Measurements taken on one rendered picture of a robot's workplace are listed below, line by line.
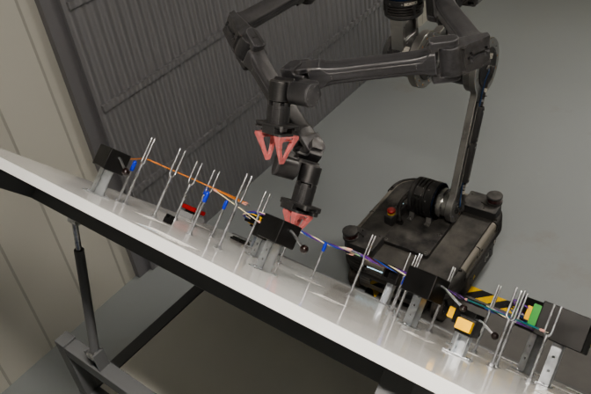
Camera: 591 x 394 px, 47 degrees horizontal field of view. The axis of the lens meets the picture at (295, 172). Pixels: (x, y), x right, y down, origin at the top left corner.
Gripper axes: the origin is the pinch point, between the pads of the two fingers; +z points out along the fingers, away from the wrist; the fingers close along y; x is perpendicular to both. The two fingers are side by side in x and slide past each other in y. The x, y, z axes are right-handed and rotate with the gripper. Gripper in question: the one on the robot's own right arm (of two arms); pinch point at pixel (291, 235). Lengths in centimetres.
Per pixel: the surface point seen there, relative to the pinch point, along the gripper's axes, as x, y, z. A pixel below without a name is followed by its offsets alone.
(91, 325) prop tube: -47, -7, 29
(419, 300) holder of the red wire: -19, 56, -2
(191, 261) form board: -74, 56, -4
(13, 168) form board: -83, 14, -6
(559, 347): -3, 77, -1
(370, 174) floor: 160, -112, -21
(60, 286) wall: 15, -141, 63
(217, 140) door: 83, -151, -16
